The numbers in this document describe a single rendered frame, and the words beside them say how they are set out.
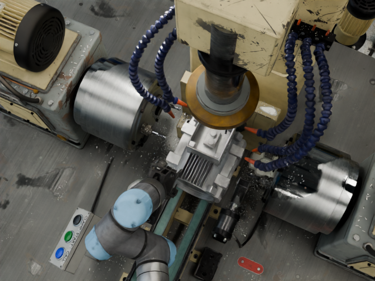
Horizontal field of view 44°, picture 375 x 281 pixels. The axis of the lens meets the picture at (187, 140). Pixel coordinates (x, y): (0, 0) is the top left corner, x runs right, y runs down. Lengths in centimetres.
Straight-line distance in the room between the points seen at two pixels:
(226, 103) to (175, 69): 69
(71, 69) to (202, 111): 46
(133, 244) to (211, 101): 38
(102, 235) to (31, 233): 65
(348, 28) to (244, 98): 118
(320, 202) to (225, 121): 36
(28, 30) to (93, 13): 70
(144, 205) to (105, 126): 44
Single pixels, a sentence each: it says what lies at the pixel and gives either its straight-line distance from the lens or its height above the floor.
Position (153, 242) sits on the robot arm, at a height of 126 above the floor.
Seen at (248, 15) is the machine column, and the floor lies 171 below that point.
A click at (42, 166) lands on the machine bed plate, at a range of 172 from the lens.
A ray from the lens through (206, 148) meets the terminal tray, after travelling 132.
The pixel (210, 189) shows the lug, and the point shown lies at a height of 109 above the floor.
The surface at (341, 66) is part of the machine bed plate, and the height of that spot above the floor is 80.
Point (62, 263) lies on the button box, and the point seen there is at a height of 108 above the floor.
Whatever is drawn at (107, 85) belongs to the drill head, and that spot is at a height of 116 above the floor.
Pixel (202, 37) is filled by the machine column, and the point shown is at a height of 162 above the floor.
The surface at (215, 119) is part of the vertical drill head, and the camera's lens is 111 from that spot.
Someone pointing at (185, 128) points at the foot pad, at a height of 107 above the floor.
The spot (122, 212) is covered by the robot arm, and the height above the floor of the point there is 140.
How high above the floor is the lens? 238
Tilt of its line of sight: 72 degrees down
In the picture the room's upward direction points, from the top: 3 degrees counter-clockwise
